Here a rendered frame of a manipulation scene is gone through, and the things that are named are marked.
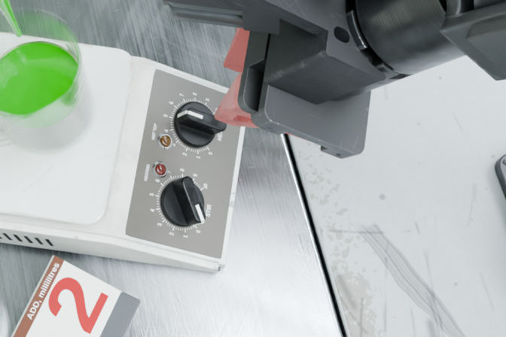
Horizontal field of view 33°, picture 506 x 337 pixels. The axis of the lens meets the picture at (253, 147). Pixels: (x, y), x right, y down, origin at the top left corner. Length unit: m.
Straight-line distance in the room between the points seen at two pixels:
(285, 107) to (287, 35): 0.04
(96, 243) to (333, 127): 0.19
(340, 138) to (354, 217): 0.19
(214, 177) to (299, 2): 0.23
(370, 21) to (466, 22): 0.07
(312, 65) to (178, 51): 0.28
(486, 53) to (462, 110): 0.34
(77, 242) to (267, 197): 0.15
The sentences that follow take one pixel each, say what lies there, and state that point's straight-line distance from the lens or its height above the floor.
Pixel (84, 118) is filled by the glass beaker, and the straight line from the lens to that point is 0.53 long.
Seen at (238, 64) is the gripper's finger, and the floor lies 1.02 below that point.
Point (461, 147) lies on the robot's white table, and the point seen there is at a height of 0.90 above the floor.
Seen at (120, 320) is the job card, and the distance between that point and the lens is 0.61.
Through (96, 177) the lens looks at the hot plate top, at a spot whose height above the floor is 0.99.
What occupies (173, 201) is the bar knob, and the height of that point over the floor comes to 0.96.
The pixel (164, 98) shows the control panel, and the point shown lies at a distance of 0.59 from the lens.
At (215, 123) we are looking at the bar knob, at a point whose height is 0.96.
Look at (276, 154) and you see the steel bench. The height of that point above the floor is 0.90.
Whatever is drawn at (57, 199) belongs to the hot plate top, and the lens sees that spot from 0.55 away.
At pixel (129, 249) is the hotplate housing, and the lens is 0.57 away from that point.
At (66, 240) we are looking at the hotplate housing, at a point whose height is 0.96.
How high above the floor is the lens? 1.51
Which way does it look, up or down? 72 degrees down
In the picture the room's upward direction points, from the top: 9 degrees clockwise
